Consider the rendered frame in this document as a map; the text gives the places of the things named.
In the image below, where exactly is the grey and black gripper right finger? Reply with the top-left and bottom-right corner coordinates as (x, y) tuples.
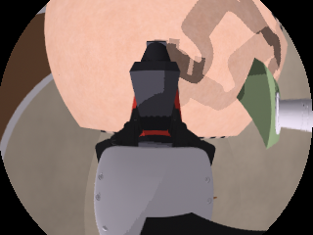
(168, 104), (215, 165)

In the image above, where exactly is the red electric kettle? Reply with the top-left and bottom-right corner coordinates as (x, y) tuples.
(129, 41), (182, 148)

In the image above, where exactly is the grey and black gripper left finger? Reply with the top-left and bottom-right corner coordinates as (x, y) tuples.
(95, 106), (143, 162)

